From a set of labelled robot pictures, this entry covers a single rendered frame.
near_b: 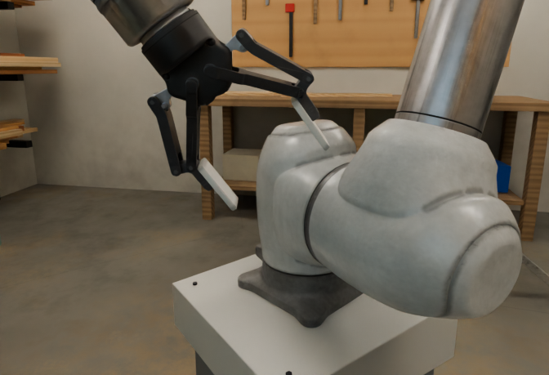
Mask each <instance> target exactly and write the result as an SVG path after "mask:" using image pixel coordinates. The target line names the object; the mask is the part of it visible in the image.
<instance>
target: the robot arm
mask: <svg viewBox="0 0 549 375"><path fill-rule="evenodd" d="M91 1H92V2H93V3H94V4H95V6H96V7H97V10H98V11H99V13H101V14H102V15H103V16H104V17H105V18H106V19H107V21H108V22H109V23H110V24H111V25H112V27H113V28H114V29H115V30H116V32H117V33H118V34H119V36H120V37H121V38H122V39H123V41H124V42H125V43H126V44H127V45H128V46H129V47H134V46H136V45H138V44H140V43H142V45H143V46H142V48H141V50H142V51H141V52H142V53H143V55H144V56H145V57H146V59H147V60H148V61H149V62H150V63H151V64H152V66H153V67H154V68H155V70H156V71H157V72H158V74H159V75H160V76H161V77H162V78H163V80H164V81H165V83H166V85H167V88H166V89H164V90H163V91H161V92H156V93H154V94H153V95H152V96H151V97H150V98H149V99H148V100H147V104H148V106H149V107H150V108H151V110H152V111H153V113H154V115H155V116H156V118H157V121H158V126H159V130H160V133H161V137H162V139H163V145H164V149H165V151H166V155H167V160H168V164H169V167H170V170H171V174H172V175H173V176H179V175H180V174H183V173H187V172H188V173H191V174H192V175H193V176H194V177H195V178H196V179H197V181H198V182H199V183H200V184H201V185H202V186H203V188H204V189H205V190H207V191H210V190H212V189H214V190H215V191H216V192H217V193H218V194H219V196H220V197H221V198H222V199H223V201H224V202H225V203H226V204H227V205H228V207H229V208H230V209H231V210H232V211H234V210H235V209H237V204H238V199H239V198H238V197H237V195H236V194H235V193H234V191H233V190H232V189H231V188H230V187H229V186H228V185H227V184H226V182H225V181H224V180H223V179H222V177H221V176H220V175H219V173H218V172H217V171H216V170H215V168H214V167H213V166H212V165H211V164H210V163H209V162H208V160H207V159H206V158H203V159H201V161H200V162H199V160H200V159H199V138H200V112H201V105H209V104H210V103H212V102H213V101H214V99H215V98H216V97H217V96H219V95H222V94H224V93H225V92H227V91H228V90H229V89H230V86H231V84H232V83H236V84H239V85H246V86H250V87H255V88H259V89H262V90H266V91H269V92H275V93H279V94H282V95H285V96H290V97H291V102H292V105H293V107H294V108H295V110H296V111H297V112H298V113H299V115H300V116H301V118H302V119H303V121H301V122H295V123H285V124H281V125H278V126H277V127H276V128H275V129H274V130H273V131H272V133H271V135H268V137H267V138H266V141H265V144H264V145H263V148H262V151H261V154H260V158H259V161H258V164H257V220H258V228H259V235H260V240H261V243H260V244H258V245H257V246H256V255H257V257H258V258H260V259H261V260H262V266H261V267H259V268H257V269H255V270H250V271H248V272H245V273H242V274H241V275H240V276H239V277H238V286H239V287H240V288H241V289H245V290H248V291H251V292H254V293H255V294H257V295H258V296H260V297H262V298H264V299H266V300H267V301H269V302H271V303H272V304H274V305H276V306H277V307H279V308H280V309H282V310H284V311H286V312H288V313H289V314H290V315H292V316H294V317H295V318H296V319H297V320H298V321H299V322H300V324H301V325H303V326H304V327H307V328H317V327H318V326H320V325H321V324H322V323H323V322H324V321H325V320H326V318H327V317H328V316H330V315H331V314H332V313H334V312H335V311H337V310H339V309H340V308H342V307H343V306H345V305H346V304H348V303H349V302H351V301H353V300H354V299H356V298H357V297H359V296H360V295H362V294H363V293H364V294H366V295H367V296H369V297H371V298H372V299H374V300H376V301H379V302H381V303H382V304H384V305H386V306H389V307H391V308H393V309H395V310H398V311H401V312H404V313H407V314H411V315H419V316H424V317H433V318H439V319H474V318H479V317H482V316H485V315H487V314H489V313H491V312H492V311H494V310H495V309H496V308H498V307H499V306H500V305H501V304H502V303H503V302H504V300H505V299H506V298H507V296H508V295H509V293H510V292H511V290H512V289H513V287H514V285H515V283H516V280H517V278H518V276H519V273H520V268H521V263H522V247H521V236H520V229H519V227H518V225H517V223H516V219H515V218H514V216H513V214H512V212H511V210H510V208H509V207H508V206H507V205H506V204H505V203H504V202H503V201H502V200H501V199H499V198H498V186H497V172H498V165H497V163H496V161H495V159H494V156H493V154H492V152H491V151H490V149H489V147H488V145H487V143H485V142H484V141H482V140H481V139H480V138H481V136H482V133H483V130H484V125H485V123H486V120H487V117H488V115H489V111H490V107H491V104H492V102H493V98H494V95H495V92H496V89H497V86H498V82H499V79H500V77H501V74H502V69H503V66H504V64H505V61H506V58H507V53H508V51H509V48H510V45H511V41H512V39H513V35H514V32H515V30H516V26H517V23H518V20H519V17H520V13H521V10H522V7H523V5H524V0H431V1H430V4H429V7H428V10H427V13H426V17H425V20H424V23H423V26H422V31H421V33H420V36H419V39H418V42H417V46H416V50H415V52H414V55H413V60H412V63H411V65H410V68H409V72H408V76H407V78H406V82H405V84H404V90H403V92H402V95H401V97H400V101H399V105H398V108H397V111H396V114H395V118H390V119H387V120H386V121H385V122H384V123H381V124H380V125H378V126H377V127H375V128H374V129H373V130H372V131H371V132H369V133H368V135H367V137H366V139H365V141H364V143H363V144H362V145H361V147H360V148H359V150H358V152H357V153H356V145H355V142H354V141H353V139H352V138H351V137H350V135H349V134H348V133H347V132H346V131H345V129H344V128H343V127H340V126H338V125H337V124H335V122H333V121H331V120H316V119H317V118H319V111H318V110H317V108H316V107H315V105H314V103H313V102H312V101H311V99H310V98H309V97H308V95H307V94H306V91H307V88H308V87H309V85H311V84H312V83H313V81H314V76H313V74H312V73H311V72H310V71H309V70H308V69H306V68H304V67H302V66H300V65H299V64H297V63H295V62H293V61H291V60H289V59H288V58H286V57H284V56H282V55H280V54H279V53H277V52H275V51H273V50H271V49H269V48H268V47H266V46H264V45H262V44H260V43H259V42H257V41H256V40H255V39H254V37H253V36H252V35H251V34H250V33H249V32H248V31H247V30H246V29H245V28H241V29H239V30H238V31H237V32H236V35H235V36H233V37H232V39H231V40H229V41H228V43H227V44H224V43H223V42H221V41H220V40H219V39H218V38H217V37H216V35H215V34H214V33H213V32H212V31H211V29H210V28H209V27H208V25H207V23H206V22H205V21H204V19H203V18H202V16H201V15H200V14H199V13H198V11H197V10H194V9H189V8H188V6H189V5H190V4H191V3H192V2H193V1H194V0H91ZM233 50H237V51H240V52H246V51H249V52H250V53H251V54H253V55H254V56H256V57H258V58H259V59H261V60H263V61H265V62H267V63H268V64H270V65H273V66H274V67H276V68H277V69H280V70H282V71H284V72H285V73H286V74H289V75H291V76H293V77H294V78H296V79H298V81H297V83H292V82H289V81H286V80H283V79H279V78H273V77H270V76H266V75H264V74H258V73H254V72H251V71H247V70H246V69H241V68H238V67H234V66H233V65H232V51H233ZM172 96H173V97H175V98H178V99H181V100H185V101H186V107H185V115H186V159H185V160H184V159H183V156H182V152H181V147H180V143H179V140H178V136H177V133H176V127H175V123H174V120H173V117H172V111H171V110H170V107H171V106H172V101H171V97H172Z"/></svg>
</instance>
